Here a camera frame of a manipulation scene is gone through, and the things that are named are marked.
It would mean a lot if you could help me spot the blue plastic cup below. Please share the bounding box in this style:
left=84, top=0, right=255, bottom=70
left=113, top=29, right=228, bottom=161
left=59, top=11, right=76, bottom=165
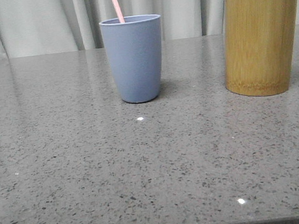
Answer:
left=99, top=14, right=162, bottom=104

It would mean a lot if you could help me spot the grey white curtain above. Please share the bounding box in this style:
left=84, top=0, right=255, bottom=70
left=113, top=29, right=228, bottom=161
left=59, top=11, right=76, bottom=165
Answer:
left=0, top=0, right=299, bottom=61

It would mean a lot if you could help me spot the bamboo wooden cup holder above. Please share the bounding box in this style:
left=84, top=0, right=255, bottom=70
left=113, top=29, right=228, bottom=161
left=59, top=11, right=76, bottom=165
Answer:
left=225, top=0, right=297, bottom=96

